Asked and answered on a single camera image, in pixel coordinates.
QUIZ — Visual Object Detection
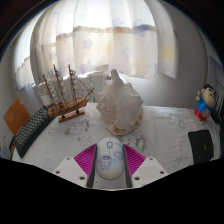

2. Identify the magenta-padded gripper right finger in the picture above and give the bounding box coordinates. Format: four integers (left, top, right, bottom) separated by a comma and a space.
121, 143, 169, 189

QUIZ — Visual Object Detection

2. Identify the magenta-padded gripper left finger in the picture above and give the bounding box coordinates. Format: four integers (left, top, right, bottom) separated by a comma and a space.
53, 143, 99, 188

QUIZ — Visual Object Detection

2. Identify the white cartoon-print computer mouse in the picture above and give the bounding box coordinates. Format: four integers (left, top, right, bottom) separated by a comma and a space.
95, 136, 125, 181

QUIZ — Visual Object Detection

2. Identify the black mouse pad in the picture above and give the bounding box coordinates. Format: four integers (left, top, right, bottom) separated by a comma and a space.
187, 129, 215, 165

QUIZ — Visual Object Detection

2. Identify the white printed tablecloth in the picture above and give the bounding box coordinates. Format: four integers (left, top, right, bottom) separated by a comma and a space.
11, 101, 224, 190

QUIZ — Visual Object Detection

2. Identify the wooden model sailing ship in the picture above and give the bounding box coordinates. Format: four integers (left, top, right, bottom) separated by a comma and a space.
42, 64, 96, 124

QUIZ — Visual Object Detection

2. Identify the large white conch shell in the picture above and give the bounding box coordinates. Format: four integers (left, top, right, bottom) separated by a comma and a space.
95, 69, 145, 136

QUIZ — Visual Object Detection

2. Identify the dark mechanical keyboard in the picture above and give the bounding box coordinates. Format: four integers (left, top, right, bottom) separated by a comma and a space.
12, 105, 56, 159

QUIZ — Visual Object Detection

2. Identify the white radiator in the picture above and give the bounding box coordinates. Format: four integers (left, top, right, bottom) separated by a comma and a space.
32, 70, 113, 108

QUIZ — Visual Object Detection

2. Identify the orange wooden chair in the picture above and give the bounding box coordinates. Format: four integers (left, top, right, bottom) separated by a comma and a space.
3, 96, 32, 137

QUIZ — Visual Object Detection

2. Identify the cartoon boy figurine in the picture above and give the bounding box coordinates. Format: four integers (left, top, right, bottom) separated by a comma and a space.
194, 83, 215, 122

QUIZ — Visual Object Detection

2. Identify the black router with antennas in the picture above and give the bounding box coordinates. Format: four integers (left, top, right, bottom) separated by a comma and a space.
213, 93, 224, 125

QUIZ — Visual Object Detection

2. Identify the sheer white star-print curtain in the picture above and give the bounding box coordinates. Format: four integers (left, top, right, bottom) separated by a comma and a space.
14, 0, 178, 91

